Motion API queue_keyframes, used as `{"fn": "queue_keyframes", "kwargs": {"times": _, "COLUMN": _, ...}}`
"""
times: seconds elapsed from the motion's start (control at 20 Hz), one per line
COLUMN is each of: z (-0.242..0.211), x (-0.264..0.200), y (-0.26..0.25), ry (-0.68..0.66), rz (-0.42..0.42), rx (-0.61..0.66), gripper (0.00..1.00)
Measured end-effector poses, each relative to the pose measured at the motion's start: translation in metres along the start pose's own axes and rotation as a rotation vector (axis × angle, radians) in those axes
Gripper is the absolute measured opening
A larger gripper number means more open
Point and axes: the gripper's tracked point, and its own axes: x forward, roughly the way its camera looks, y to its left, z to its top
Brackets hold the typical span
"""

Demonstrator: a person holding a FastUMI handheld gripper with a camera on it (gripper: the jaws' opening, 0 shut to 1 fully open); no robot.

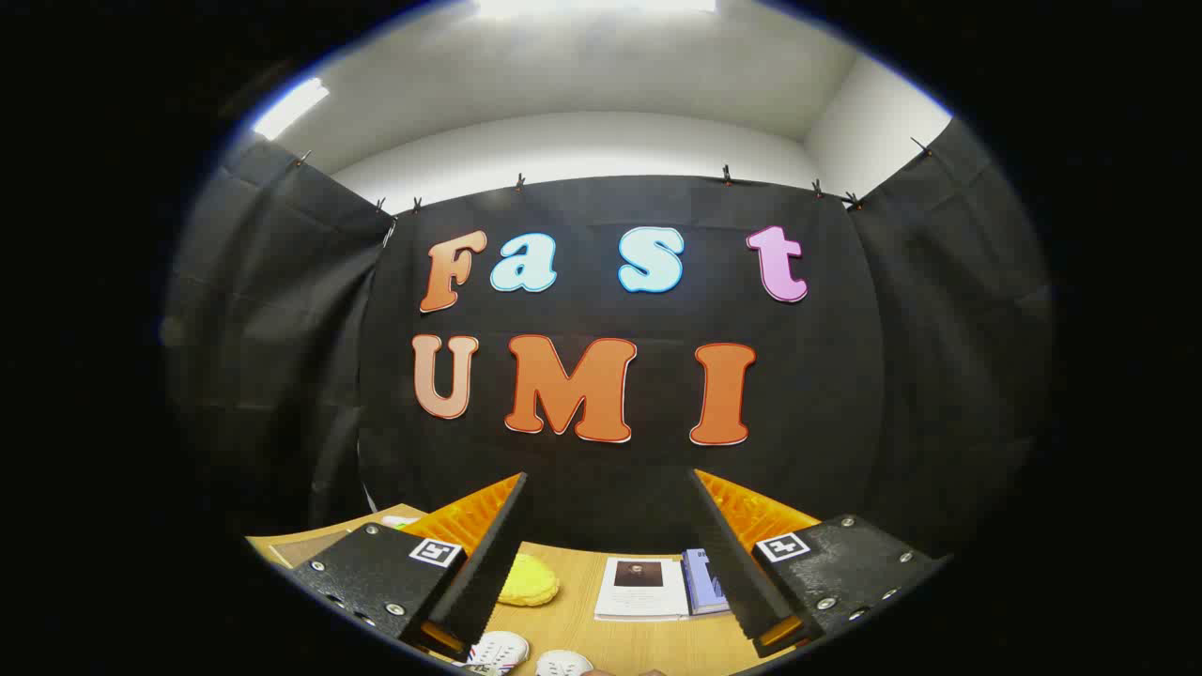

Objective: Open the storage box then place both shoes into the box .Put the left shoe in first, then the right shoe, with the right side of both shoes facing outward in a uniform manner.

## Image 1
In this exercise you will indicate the black backdrop cloth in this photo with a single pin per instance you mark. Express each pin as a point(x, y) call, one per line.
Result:
point(845, 376)

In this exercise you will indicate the yellow fluffy plush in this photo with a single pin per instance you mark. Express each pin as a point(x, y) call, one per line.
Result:
point(531, 582)

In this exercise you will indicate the white striped canvas shoe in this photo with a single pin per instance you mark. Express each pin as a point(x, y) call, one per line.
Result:
point(563, 664)
point(500, 648)

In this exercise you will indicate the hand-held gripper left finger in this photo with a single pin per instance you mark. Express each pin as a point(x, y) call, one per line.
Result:
point(484, 563)

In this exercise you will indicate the white portrait booklet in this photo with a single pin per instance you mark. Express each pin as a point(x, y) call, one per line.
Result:
point(643, 596)

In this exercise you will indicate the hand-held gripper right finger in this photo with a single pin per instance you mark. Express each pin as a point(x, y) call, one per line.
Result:
point(732, 563)

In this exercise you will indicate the ceiling light panel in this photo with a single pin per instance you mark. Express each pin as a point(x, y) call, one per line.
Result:
point(592, 7)
point(291, 108)

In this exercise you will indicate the blue book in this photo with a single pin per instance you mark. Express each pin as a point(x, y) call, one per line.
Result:
point(702, 582)

